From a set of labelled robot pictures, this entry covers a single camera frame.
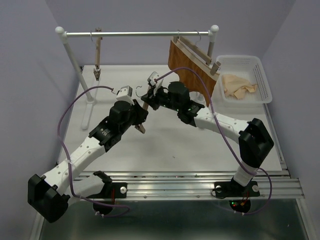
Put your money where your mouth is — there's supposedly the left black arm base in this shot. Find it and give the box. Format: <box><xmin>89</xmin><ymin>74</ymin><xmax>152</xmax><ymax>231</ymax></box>
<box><xmin>85</xmin><ymin>182</ymin><xmax>131</xmax><ymax>218</ymax></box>

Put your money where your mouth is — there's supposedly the white plastic basket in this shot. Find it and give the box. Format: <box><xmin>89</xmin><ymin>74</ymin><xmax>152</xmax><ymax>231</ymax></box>
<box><xmin>216</xmin><ymin>55</ymin><xmax>273</xmax><ymax>107</ymax></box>

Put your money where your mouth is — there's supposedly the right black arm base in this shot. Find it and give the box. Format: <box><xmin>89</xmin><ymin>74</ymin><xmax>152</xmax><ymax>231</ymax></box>
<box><xmin>211</xmin><ymin>180</ymin><xmax>260</xmax><ymax>214</ymax></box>

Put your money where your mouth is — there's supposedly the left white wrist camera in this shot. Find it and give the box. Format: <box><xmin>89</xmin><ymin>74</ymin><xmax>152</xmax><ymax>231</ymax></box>
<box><xmin>111</xmin><ymin>85</ymin><xmax>134</xmax><ymax>105</ymax></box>

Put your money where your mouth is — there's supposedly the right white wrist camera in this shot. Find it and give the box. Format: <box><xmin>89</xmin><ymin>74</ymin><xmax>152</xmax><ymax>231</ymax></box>
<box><xmin>147</xmin><ymin>71</ymin><xmax>163</xmax><ymax>96</ymax></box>

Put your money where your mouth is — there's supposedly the aluminium mounting rail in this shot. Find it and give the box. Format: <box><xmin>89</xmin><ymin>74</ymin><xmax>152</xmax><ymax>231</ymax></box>
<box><xmin>39</xmin><ymin>170</ymin><xmax>306</xmax><ymax>201</ymax></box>

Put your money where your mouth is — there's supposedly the empty wooden clip hanger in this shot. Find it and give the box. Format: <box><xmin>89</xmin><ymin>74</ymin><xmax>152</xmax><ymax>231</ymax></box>
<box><xmin>91</xmin><ymin>36</ymin><xmax>103</xmax><ymax>81</ymax></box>

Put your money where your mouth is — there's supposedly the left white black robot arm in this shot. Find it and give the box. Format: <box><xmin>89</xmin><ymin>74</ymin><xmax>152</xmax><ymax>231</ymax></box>
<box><xmin>27</xmin><ymin>100</ymin><xmax>148</xmax><ymax>223</ymax></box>

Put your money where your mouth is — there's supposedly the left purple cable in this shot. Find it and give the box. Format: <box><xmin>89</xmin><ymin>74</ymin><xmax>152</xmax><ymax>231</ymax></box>
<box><xmin>58</xmin><ymin>86</ymin><xmax>131</xmax><ymax>218</ymax></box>

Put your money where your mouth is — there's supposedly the beige underwear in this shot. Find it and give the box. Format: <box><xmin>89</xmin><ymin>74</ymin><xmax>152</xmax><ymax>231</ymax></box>
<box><xmin>221</xmin><ymin>74</ymin><xmax>258</xmax><ymax>100</ymax></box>

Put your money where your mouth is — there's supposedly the brown underwear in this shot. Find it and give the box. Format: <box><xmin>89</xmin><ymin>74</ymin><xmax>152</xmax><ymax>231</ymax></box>
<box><xmin>167</xmin><ymin>40</ymin><xmax>220</xmax><ymax>103</ymax></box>

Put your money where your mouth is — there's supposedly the white clothes rack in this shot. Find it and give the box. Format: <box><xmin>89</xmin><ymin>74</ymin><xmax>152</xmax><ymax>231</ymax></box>
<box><xmin>55</xmin><ymin>24</ymin><xmax>220</xmax><ymax>129</ymax></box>

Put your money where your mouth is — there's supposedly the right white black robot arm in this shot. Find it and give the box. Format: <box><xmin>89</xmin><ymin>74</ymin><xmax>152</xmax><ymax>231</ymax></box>
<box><xmin>141</xmin><ymin>81</ymin><xmax>274</xmax><ymax>195</ymax></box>

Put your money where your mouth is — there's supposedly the wooden clip hanger with beige underwear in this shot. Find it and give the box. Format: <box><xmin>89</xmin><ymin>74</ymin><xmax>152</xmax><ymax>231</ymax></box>
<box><xmin>134</xmin><ymin>84</ymin><xmax>154</xmax><ymax>134</ymax></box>

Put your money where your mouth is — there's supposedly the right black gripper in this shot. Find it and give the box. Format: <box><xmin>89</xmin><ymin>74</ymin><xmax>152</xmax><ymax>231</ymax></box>
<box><xmin>141</xmin><ymin>83</ymin><xmax>181</xmax><ymax>112</ymax></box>

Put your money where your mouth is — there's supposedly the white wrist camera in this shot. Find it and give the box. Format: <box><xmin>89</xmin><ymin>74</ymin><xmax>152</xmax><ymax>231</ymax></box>
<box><xmin>147</xmin><ymin>71</ymin><xmax>163</xmax><ymax>96</ymax></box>
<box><xmin>111</xmin><ymin>85</ymin><xmax>134</xmax><ymax>105</ymax></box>

